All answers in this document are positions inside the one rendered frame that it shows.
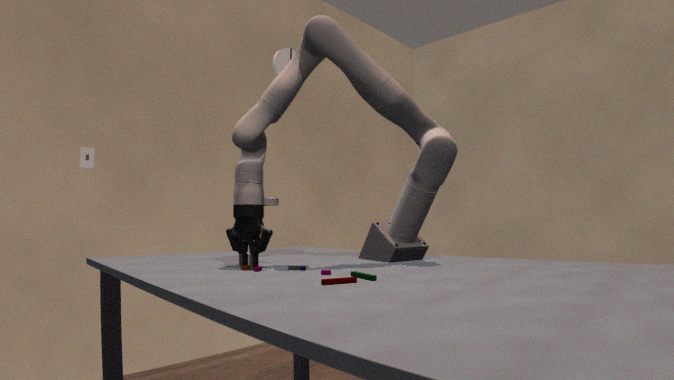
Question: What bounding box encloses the green rod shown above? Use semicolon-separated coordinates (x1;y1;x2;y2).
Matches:
351;271;376;281

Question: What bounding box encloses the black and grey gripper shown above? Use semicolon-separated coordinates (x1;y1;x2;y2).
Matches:
226;204;273;270

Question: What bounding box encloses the red rod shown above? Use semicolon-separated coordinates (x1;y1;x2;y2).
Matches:
321;277;357;285

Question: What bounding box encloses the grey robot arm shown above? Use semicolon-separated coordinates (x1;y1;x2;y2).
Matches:
232;15;457;243

